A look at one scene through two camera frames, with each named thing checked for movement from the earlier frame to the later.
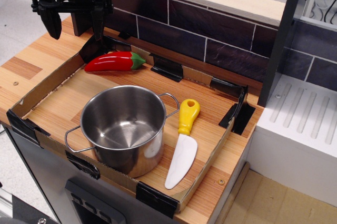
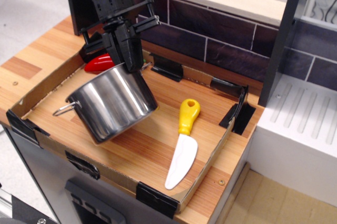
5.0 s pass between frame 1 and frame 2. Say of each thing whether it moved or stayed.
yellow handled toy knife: stayed
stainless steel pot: moved
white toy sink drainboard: stayed
